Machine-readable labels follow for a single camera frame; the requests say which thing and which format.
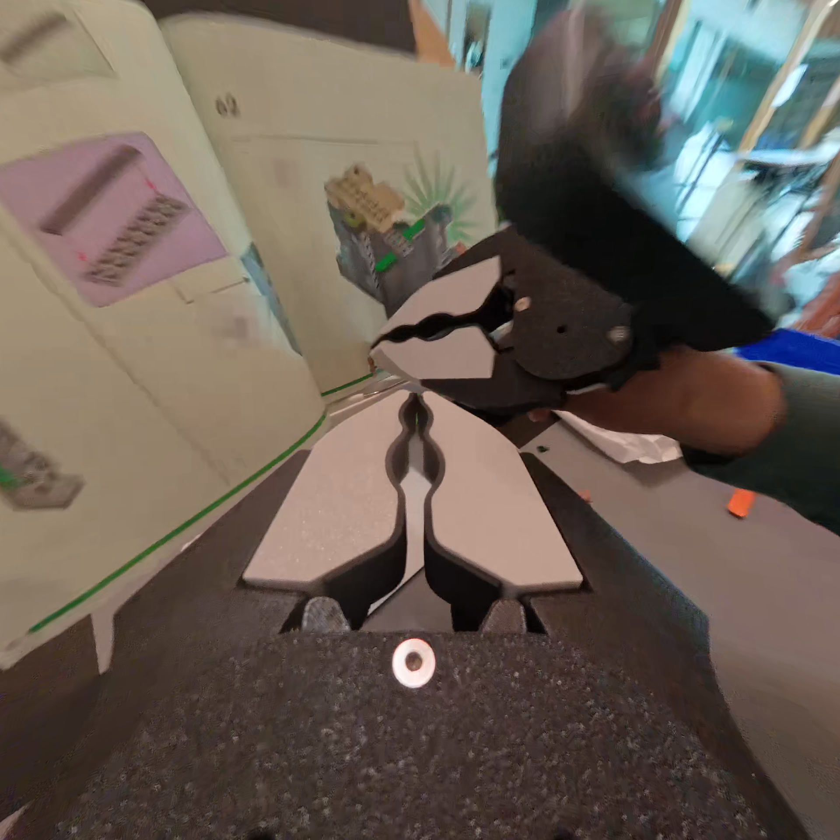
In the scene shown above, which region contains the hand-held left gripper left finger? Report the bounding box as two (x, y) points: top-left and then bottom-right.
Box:
(242, 390), (414, 592)

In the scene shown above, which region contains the white crumpled bag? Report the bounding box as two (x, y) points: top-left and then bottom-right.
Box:
(598, 420), (683, 467)

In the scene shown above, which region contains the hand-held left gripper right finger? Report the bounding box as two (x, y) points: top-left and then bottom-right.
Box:
(420, 390), (585, 598)

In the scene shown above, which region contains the open instruction booklet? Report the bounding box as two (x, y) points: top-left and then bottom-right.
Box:
(0, 0), (500, 670)

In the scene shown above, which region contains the blue plastic bin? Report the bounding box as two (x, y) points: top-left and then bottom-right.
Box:
(735, 329), (840, 382)

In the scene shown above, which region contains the person's right hand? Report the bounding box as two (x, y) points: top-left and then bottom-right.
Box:
(565, 348), (788, 460)

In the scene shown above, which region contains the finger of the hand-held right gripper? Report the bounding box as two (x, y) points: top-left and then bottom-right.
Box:
(372, 322), (497, 384)
(372, 256), (506, 349)

